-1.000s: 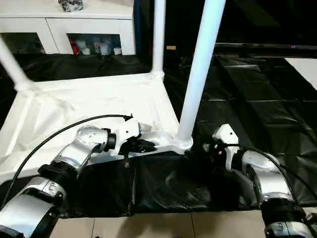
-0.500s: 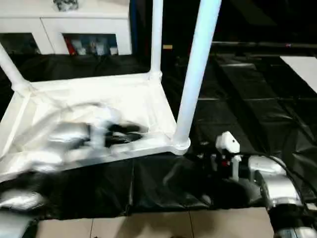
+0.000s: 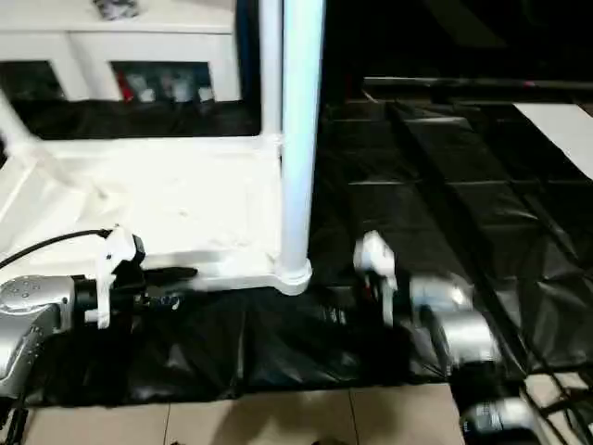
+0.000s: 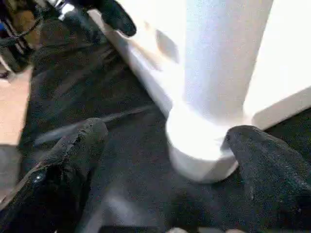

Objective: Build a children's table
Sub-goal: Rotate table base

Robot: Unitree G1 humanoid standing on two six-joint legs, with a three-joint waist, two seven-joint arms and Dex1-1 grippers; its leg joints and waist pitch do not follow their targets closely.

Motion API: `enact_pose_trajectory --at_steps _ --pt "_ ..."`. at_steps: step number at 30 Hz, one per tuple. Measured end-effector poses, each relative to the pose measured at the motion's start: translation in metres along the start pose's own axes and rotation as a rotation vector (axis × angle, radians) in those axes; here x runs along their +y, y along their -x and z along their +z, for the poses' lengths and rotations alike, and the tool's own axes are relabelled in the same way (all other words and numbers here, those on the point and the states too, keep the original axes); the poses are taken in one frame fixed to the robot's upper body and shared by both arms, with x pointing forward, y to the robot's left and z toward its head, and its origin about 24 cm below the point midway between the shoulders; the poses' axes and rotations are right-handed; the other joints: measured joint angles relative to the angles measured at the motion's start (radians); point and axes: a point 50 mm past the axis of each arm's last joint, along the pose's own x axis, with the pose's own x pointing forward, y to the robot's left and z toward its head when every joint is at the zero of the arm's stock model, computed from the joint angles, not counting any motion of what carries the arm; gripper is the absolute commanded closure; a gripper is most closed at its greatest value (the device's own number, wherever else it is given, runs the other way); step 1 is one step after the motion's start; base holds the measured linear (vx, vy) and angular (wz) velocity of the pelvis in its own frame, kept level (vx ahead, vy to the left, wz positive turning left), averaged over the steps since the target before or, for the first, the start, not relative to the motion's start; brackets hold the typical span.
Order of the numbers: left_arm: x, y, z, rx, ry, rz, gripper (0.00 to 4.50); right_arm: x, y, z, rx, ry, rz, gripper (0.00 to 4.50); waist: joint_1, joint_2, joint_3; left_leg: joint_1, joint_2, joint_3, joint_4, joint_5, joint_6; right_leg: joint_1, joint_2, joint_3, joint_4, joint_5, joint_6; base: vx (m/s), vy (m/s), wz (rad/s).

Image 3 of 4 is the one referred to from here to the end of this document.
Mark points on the white plastic table leg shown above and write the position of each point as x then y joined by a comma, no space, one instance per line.
271,69
16,125
301,116

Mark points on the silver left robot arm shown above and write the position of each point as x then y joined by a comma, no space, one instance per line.
32,306

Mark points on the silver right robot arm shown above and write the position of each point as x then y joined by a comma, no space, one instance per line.
463,324

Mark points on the black glossy mat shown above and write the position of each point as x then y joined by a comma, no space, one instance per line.
463,208

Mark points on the dark brown round object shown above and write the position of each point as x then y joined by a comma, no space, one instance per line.
329,441

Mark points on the small white jar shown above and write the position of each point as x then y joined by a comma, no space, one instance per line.
204,94

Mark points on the red white bottle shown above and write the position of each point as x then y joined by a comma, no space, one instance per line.
125,85

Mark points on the black object on floor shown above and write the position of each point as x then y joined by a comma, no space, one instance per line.
567,404

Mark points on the white glass-door cabinet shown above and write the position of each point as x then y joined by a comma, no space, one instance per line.
139,41

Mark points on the black horizontal bar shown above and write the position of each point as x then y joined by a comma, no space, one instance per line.
486,83

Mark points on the white flat panel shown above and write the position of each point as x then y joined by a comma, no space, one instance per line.
563,134

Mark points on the black backdrop cloth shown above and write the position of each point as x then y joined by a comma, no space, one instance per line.
463,37

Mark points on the dark object on cabinet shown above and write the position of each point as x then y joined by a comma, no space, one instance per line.
116,8

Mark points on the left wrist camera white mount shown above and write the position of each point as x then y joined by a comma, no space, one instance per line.
113,250

